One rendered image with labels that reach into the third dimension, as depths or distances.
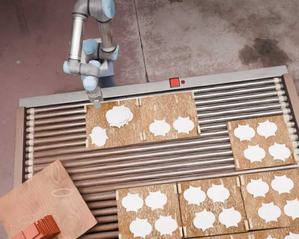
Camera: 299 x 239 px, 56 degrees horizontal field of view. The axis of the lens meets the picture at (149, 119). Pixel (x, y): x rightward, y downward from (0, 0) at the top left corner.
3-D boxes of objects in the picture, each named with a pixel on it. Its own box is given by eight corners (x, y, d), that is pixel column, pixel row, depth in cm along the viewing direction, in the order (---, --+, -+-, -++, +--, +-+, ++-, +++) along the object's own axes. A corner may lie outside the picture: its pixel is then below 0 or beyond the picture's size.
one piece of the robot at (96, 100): (87, 103, 177) (91, 111, 192) (101, 101, 177) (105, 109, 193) (84, 86, 180) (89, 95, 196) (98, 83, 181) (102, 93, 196)
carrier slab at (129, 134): (85, 105, 216) (84, 105, 214) (138, 98, 215) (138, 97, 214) (87, 150, 205) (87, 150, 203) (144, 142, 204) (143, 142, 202)
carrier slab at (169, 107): (139, 98, 215) (138, 97, 214) (192, 91, 214) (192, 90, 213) (144, 143, 204) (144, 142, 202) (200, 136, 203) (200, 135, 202)
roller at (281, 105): (28, 134, 216) (25, 132, 211) (285, 102, 212) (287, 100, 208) (28, 140, 214) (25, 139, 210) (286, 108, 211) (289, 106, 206)
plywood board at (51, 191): (-6, 204, 186) (-8, 204, 185) (59, 159, 193) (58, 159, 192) (29, 273, 172) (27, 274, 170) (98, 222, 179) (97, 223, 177)
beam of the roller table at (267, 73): (23, 101, 227) (19, 98, 221) (282, 68, 223) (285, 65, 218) (22, 111, 224) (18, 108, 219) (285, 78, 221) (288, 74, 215)
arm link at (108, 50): (101, 49, 221) (90, -10, 172) (120, 51, 220) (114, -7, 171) (98, 61, 216) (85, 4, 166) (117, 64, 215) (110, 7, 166)
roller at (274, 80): (29, 109, 222) (26, 107, 218) (278, 78, 219) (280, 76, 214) (29, 115, 221) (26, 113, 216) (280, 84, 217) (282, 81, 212)
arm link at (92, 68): (82, 58, 173) (79, 74, 170) (100, 60, 173) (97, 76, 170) (85, 64, 181) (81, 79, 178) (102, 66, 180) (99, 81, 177)
